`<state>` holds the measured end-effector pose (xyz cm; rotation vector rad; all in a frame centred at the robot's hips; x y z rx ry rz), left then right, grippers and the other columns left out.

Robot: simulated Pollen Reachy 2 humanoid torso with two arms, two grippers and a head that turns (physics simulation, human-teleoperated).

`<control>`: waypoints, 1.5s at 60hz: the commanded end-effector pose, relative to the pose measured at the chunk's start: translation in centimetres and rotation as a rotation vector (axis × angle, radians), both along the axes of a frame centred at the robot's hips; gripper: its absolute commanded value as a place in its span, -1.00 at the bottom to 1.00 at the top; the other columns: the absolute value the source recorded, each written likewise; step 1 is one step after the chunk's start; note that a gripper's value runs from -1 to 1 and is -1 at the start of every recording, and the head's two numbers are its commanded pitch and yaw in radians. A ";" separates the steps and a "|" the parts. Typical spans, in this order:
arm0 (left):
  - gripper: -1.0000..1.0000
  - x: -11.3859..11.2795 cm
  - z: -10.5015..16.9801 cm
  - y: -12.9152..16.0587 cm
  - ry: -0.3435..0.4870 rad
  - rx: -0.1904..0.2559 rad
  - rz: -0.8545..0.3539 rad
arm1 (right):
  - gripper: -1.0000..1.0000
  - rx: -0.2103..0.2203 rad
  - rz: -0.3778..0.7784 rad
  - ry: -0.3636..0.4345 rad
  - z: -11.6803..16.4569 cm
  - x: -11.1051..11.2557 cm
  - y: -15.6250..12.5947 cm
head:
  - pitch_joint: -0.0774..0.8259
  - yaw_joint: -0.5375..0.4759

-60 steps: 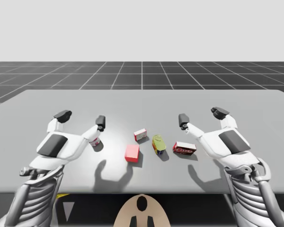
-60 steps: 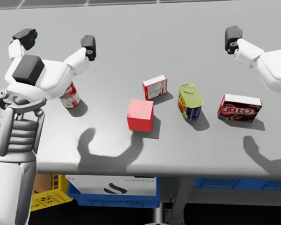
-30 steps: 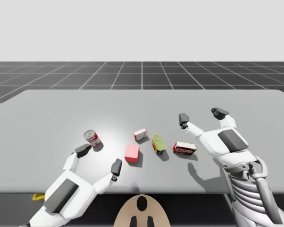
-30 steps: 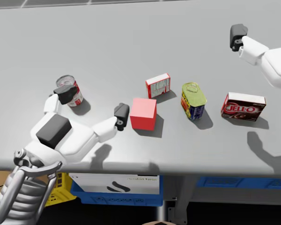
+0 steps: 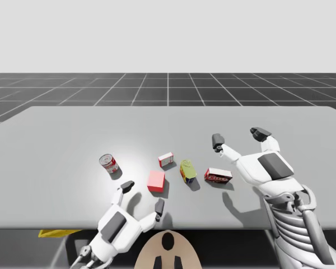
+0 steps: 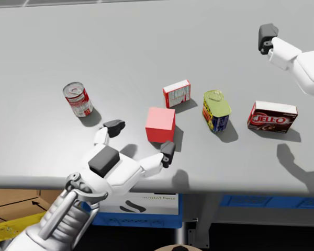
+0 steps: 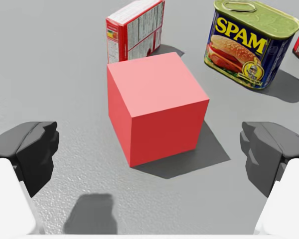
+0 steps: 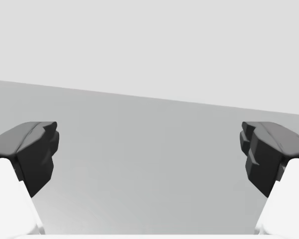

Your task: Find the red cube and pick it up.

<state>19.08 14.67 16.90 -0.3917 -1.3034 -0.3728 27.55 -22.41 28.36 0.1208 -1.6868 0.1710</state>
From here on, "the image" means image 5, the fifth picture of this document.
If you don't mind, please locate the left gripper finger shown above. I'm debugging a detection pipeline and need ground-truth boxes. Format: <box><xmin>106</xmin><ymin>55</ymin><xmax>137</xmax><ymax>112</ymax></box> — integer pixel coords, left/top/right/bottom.
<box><xmin>139</xmin><ymin>198</ymin><xmax>165</xmax><ymax>233</ymax></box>
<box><xmin>110</xmin><ymin>180</ymin><xmax>135</xmax><ymax>206</ymax></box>

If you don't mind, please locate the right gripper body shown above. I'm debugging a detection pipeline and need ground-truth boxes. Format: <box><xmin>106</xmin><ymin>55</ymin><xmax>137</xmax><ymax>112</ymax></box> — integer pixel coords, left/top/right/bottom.
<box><xmin>236</xmin><ymin>150</ymin><xmax>305</xmax><ymax>197</ymax></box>

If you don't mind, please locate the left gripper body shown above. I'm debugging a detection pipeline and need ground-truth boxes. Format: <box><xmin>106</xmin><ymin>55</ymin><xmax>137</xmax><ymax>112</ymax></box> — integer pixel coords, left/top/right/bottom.
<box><xmin>90</xmin><ymin>203</ymin><xmax>145</xmax><ymax>261</ymax></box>

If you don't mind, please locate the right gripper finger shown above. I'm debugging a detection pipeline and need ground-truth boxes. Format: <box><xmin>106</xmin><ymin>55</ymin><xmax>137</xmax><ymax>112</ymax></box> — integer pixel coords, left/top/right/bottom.
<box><xmin>249</xmin><ymin>127</ymin><xmax>282</xmax><ymax>154</ymax></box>
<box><xmin>211</xmin><ymin>133</ymin><xmax>241</xmax><ymax>164</ymax></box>

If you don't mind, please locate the pink cube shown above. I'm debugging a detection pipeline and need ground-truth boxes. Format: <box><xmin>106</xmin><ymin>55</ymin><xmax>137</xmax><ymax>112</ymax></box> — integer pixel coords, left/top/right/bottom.
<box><xmin>146</xmin><ymin>170</ymin><xmax>166</xmax><ymax>193</ymax></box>

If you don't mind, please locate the red and white can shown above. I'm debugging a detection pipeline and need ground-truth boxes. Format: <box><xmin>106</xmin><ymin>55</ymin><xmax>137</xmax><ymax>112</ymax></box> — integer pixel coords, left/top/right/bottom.
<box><xmin>99</xmin><ymin>153</ymin><xmax>120</xmax><ymax>175</ymax></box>

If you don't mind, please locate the tan robot part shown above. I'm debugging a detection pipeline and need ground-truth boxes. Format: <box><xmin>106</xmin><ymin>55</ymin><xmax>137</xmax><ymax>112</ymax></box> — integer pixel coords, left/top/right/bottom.
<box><xmin>133</xmin><ymin>229</ymin><xmax>202</xmax><ymax>269</ymax></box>

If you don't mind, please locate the green and blue rectangular can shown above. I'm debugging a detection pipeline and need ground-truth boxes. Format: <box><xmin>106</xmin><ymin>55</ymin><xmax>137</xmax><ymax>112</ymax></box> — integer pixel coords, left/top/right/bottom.
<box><xmin>180</xmin><ymin>159</ymin><xmax>197</xmax><ymax>185</ymax></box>

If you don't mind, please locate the small red and white carton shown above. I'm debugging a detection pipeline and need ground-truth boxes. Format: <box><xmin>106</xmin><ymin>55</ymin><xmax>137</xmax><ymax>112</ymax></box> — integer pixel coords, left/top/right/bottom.
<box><xmin>157</xmin><ymin>152</ymin><xmax>174</xmax><ymax>168</ymax></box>

